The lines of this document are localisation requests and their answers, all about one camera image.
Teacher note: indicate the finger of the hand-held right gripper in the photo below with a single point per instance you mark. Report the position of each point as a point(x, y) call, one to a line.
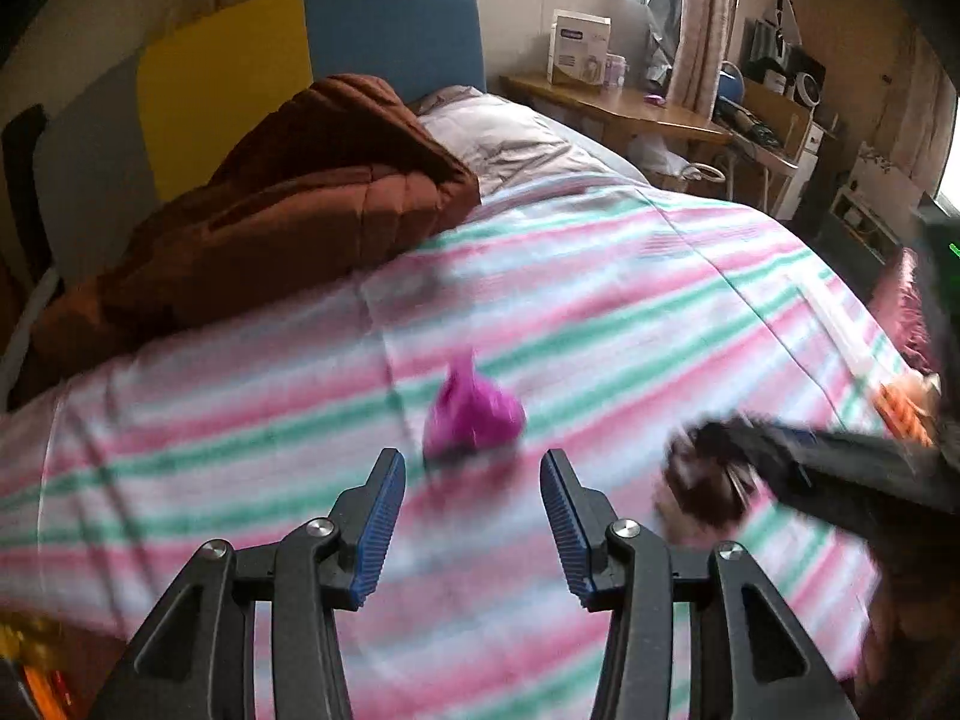
point(825, 439)
point(862, 491)

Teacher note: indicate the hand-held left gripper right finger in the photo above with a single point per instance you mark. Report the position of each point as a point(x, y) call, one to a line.
point(562, 532)

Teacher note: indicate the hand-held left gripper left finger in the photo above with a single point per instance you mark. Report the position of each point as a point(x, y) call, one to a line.
point(379, 532)

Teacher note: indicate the dark brown mushroom toy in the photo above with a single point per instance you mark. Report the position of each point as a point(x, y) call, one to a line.
point(705, 480)

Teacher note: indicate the purple plastic toy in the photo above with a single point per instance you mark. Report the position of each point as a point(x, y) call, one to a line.
point(472, 412)

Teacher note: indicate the orange plastic toy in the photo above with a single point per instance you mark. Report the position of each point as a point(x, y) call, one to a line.
point(904, 409)

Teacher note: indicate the white cabinet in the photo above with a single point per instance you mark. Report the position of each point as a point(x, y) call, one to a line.
point(806, 172)

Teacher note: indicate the round white fan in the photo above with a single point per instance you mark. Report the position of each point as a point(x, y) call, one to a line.
point(810, 88)

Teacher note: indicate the wooden shelf unit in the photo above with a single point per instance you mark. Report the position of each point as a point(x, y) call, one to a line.
point(772, 116)

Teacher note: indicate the striped bedsheet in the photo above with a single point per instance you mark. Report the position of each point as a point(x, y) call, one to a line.
point(600, 255)

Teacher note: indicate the blue round container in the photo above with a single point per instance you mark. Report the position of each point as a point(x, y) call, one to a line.
point(731, 81)

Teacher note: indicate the black appliance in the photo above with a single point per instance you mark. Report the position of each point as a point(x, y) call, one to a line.
point(772, 37)

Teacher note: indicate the brown quilt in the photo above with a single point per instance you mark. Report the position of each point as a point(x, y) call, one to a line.
point(262, 225)

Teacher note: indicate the wooden desk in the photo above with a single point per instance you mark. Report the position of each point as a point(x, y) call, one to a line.
point(645, 116)

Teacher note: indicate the small white jar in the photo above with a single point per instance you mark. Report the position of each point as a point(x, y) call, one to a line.
point(616, 71)

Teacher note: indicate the pale grey pillow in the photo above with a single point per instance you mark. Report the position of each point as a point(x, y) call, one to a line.
point(510, 135)

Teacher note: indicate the white cardboard box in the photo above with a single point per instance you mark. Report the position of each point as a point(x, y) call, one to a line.
point(577, 49)

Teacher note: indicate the black rolled mat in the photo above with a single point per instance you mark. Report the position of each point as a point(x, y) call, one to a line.
point(22, 187)

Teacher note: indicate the grey yellow blue headboard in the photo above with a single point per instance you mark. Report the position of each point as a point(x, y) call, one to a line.
point(390, 30)

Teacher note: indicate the window with white frame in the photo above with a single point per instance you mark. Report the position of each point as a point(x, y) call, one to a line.
point(946, 202)

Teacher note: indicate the white bed rail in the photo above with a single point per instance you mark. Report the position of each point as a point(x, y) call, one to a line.
point(30, 322)

